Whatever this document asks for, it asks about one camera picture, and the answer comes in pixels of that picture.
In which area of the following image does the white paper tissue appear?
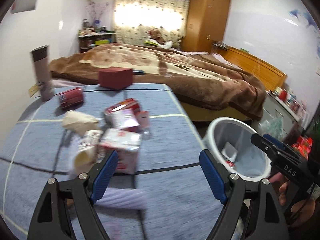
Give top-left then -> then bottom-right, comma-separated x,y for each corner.
62,110 -> 99,136

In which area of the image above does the right hand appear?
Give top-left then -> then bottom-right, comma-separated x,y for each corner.
269,172 -> 316,227

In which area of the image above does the dark red gift box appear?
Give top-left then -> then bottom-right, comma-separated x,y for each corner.
98,67 -> 133,90

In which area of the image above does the brown patterned blanket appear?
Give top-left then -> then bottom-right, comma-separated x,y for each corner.
49,43 -> 266,120

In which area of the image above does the red soda can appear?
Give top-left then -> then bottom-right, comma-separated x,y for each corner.
104,98 -> 140,114
58,87 -> 84,109

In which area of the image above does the purple milk carton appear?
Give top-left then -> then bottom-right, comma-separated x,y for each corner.
105,108 -> 140,132

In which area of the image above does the heart patterned curtain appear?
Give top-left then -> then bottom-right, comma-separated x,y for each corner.
113,0 -> 190,49

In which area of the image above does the clear jelly cup red lid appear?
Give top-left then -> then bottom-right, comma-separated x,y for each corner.
136,111 -> 150,135

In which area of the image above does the wooden headboard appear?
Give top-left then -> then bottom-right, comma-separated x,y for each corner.
217,47 -> 287,90

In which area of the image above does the lavender foam net sleeve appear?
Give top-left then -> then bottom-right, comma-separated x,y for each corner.
96,188 -> 148,210

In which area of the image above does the wall power socket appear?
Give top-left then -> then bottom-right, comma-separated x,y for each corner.
28,84 -> 40,98

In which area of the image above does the hanging plastic bag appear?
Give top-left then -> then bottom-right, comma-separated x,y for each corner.
259,116 -> 284,140

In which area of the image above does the blue checked table cloth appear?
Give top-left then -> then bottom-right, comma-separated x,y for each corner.
1,83 -> 222,239

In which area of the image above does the cluttered white shelf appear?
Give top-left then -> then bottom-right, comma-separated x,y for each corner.
78,27 -> 116,53

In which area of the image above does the purple flower branches vase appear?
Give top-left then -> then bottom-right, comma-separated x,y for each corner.
85,2 -> 109,28

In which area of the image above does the grey thermos flask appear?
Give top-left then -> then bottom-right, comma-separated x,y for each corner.
31,45 -> 54,101

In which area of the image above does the wooden wardrobe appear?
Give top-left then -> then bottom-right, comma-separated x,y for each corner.
181,0 -> 231,53

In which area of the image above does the white trash bin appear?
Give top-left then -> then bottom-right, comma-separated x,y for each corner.
203,117 -> 271,181

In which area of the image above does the brown teddy bear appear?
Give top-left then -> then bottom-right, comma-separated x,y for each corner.
149,29 -> 165,45

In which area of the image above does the grey bedside cabinet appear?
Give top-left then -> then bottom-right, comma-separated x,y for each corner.
252,91 -> 302,141

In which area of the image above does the red strawberry milk carton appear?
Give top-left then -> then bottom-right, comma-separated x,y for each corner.
99,128 -> 142,174

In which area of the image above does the red cup on cabinet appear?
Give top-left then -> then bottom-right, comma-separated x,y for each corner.
278,89 -> 287,102

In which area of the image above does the dark phone on bed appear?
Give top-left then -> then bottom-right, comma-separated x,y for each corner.
132,69 -> 145,75

